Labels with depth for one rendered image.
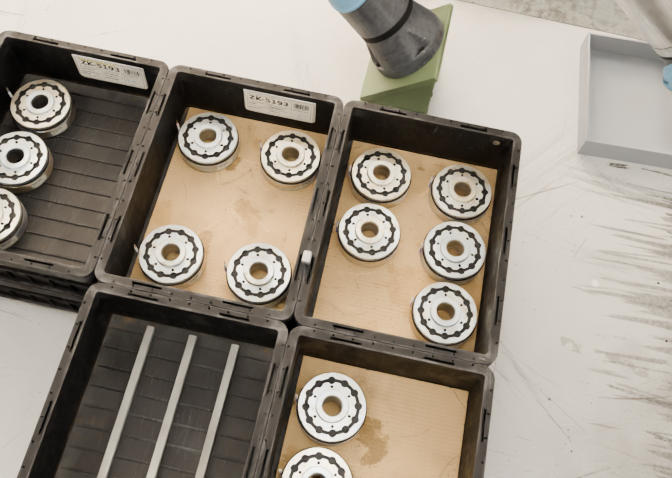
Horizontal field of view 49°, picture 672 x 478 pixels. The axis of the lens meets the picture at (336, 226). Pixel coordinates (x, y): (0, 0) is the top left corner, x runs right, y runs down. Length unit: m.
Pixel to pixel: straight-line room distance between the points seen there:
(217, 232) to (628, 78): 0.94
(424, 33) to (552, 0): 1.42
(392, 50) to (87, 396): 0.79
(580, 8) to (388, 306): 1.80
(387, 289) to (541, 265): 0.35
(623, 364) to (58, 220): 1.00
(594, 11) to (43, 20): 1.84
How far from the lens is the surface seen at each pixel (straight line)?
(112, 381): 1.18
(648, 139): 1.63
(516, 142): 1.25
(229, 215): 1.25
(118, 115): 1.38
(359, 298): 1.19
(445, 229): 1.22
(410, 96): 1.44
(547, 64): 1.66
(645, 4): 1.21
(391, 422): 1.14
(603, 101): 1.64
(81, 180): 1.32
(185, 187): 1.28
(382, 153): 1.27
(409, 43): 1.39
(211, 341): 1.17
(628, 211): 1.53
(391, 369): 1.14
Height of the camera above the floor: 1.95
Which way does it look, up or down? 65 degrees down
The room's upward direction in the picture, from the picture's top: 7 degrees clockwise
